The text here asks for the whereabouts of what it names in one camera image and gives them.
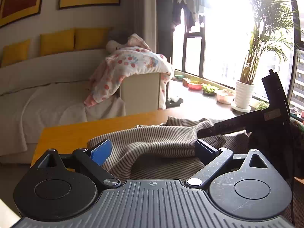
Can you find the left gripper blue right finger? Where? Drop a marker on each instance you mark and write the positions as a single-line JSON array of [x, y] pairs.
[[205, 152]]

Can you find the floral pink white blanket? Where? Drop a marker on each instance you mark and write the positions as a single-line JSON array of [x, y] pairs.
[[133, 58]]

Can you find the striped knit garment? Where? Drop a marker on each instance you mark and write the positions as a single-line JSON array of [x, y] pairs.
[[249, 184]]

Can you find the potted palm plant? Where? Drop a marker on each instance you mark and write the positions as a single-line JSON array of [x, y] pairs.
[[273, 21]]

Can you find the yellow cushion middle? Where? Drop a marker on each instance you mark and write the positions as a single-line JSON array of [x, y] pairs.
[[58, 42]]

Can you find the beige sofa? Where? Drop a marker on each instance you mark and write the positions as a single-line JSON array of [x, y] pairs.
[[19, 81]]

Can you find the white ribbed plant pot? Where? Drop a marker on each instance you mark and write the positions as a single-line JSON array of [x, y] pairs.
[[243, 95]]

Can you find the pink bowl planter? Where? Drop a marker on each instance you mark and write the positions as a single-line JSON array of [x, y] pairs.
[[224, 96]]

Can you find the yellow cushion right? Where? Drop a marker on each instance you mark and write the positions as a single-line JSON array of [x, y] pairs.
[[91, 38]]

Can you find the yellow cushion left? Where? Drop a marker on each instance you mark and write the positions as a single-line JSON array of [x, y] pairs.
[[15, 53]]

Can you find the white throw on sofa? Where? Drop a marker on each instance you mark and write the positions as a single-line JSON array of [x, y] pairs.
[[62, 104]]

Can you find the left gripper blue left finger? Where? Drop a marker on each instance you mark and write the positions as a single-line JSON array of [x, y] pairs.
[[101, 151]]

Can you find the red bowl planter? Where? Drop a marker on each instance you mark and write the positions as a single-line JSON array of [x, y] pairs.
[[195, 85]]

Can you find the hanging clothes at window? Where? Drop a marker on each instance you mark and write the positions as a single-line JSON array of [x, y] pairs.
[[192, 9]]

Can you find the yellow cushion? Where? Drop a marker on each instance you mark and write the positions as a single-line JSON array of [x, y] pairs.
[[91, 38], [58, 42], [15, 53]]

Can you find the small green plant pot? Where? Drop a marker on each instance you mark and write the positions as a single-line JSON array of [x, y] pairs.
[[209, 90]]

